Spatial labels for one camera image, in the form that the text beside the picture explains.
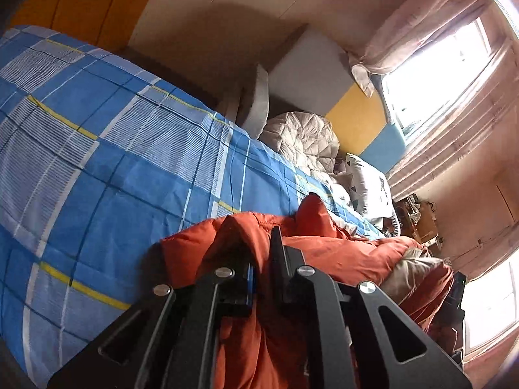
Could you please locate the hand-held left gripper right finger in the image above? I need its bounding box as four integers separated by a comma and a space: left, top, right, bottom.
271, 226, 474, 389

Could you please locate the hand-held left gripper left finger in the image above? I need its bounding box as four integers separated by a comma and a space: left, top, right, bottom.
46, 263, 257, 389

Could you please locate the orange puffer jacket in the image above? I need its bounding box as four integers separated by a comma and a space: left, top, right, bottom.
160, 192, 455, 389

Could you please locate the small bright window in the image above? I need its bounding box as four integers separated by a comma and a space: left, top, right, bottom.
464, 257, 519, 359

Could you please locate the cluttered wooden desk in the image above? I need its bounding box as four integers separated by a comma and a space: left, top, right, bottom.
392, 195, 443, 249

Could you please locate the white printed pillow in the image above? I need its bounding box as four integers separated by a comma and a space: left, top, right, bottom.
344, 153, 393, 217

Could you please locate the grey quilted blanket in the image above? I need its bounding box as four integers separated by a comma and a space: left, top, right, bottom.
259, 111, 342, 173

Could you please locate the white board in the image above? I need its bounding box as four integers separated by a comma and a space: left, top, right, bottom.
242, 64, 271, 139

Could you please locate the pink patterned curtain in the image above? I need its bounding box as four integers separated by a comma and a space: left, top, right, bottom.
349, 0, 503, 99
384, 41, 519, 201

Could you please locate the grey yellow blue headboard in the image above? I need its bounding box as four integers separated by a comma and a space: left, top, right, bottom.
268, 24, 408, 176

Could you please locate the blue plaid bed sheet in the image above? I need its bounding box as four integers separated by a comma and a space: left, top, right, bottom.
0, 24, 386, 389

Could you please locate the wooden wardrobe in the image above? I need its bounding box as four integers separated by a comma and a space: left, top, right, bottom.
8, 0, 167, 53

